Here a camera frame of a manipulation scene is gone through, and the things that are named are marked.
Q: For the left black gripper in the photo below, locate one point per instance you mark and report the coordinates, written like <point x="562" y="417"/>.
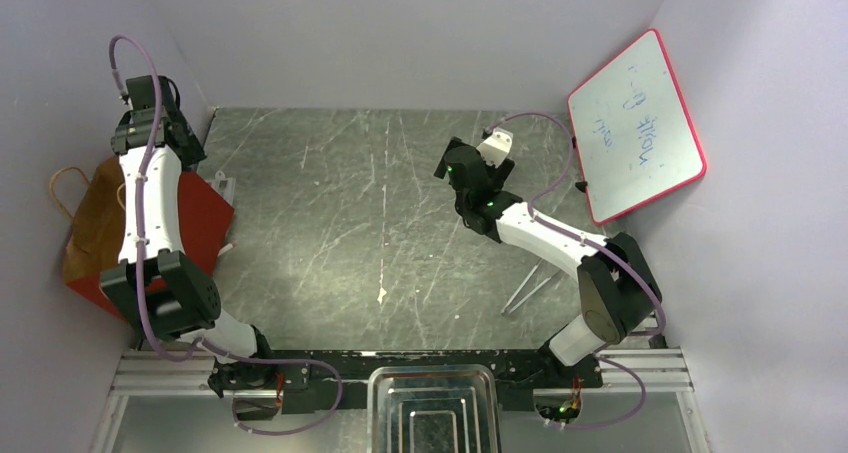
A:
<point x="193" y="154"/>

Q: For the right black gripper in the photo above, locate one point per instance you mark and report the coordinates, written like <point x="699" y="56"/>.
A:
<point x="463" y="165"/>

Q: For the metal tongs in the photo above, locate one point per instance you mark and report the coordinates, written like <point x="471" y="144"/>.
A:
<point x="535" y="280"/>

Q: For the red brown paper bag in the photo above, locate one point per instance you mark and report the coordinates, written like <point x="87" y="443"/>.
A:
<point x="97" y="227"/>

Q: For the metal baking tray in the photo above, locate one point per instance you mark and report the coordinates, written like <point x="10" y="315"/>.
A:
<point x="451" y="408"/>

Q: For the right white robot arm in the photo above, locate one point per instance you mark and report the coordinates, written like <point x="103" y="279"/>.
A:
<point x="617" y="290"/>

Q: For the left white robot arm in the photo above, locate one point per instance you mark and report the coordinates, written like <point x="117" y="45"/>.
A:
<point x="156" y="285"/>

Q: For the clear plastic package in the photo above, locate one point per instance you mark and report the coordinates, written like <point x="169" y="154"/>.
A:
<point x="224" y="185"/>

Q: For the red framed whiteboard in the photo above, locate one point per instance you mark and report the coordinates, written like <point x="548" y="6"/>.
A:
<point x="634" y="135"/>

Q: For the aluminium rail frame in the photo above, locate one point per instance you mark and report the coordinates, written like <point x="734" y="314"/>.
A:
<point x="645" y="403"/>

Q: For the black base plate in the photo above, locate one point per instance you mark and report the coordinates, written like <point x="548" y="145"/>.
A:
<point x="311" y="381"/>

